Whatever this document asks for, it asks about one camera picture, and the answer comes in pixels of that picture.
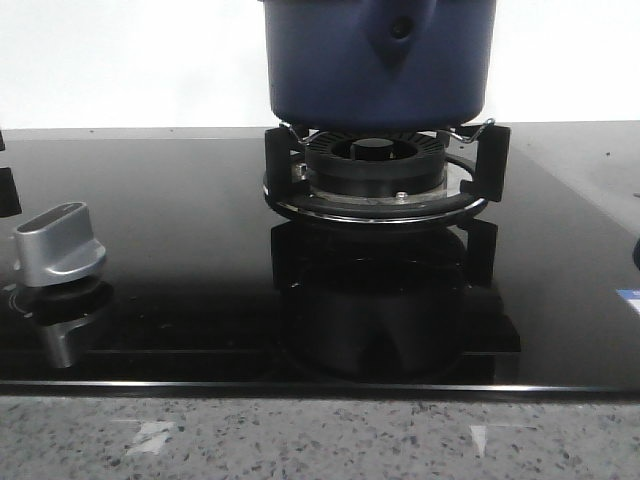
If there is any blue energy label sticker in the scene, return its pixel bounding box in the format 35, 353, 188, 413
617, 289, 640, 314

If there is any round gas burner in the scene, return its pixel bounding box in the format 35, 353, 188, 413
263, 127, 488, 226

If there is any dark blue saucepan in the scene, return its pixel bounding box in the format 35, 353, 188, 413
263, 0, 497, 132

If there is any black glass gas hob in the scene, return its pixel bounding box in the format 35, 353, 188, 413
1, 134, 639, 400

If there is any silver stove control knob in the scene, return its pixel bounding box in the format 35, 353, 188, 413
14, 202, 106, 287

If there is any black pot support grate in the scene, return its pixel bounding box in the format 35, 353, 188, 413
279, 121, 511, 202

